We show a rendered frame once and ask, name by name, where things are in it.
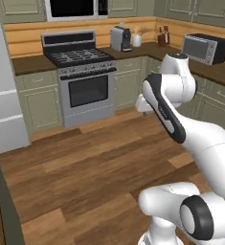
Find dark green island counter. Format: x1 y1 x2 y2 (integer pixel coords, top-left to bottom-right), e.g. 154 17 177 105
0 139 26 245

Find brown knife block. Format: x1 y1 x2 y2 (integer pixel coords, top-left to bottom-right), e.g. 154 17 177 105
157 25 171 49

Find white framed black range hood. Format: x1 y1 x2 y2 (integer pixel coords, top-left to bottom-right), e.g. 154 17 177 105
44 0 109 22

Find green wall cupboards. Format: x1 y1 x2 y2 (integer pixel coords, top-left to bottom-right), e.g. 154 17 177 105
154 0 225 29
0 0 48 25
107 0 157 19

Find white grey fridge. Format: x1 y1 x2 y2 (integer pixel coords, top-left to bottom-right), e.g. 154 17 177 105
0 0 33 156

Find silver coffee machine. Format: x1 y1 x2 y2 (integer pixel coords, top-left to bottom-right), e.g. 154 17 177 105
110 25 133 53

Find silver black stove with oven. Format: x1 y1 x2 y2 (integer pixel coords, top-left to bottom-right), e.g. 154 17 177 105
41 30 119 129

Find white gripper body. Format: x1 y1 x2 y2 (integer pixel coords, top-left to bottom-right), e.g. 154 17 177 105
135 94 154 117

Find white pot with utensils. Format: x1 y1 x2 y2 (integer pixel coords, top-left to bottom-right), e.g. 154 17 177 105
131 26 152 49

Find green base cupboards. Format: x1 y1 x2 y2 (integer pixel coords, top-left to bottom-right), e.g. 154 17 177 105
176 74 225 140
14 69 65 134
114 56 163 112

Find silver black countertop microwave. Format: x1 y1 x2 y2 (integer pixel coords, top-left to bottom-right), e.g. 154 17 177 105
180 33 225 66

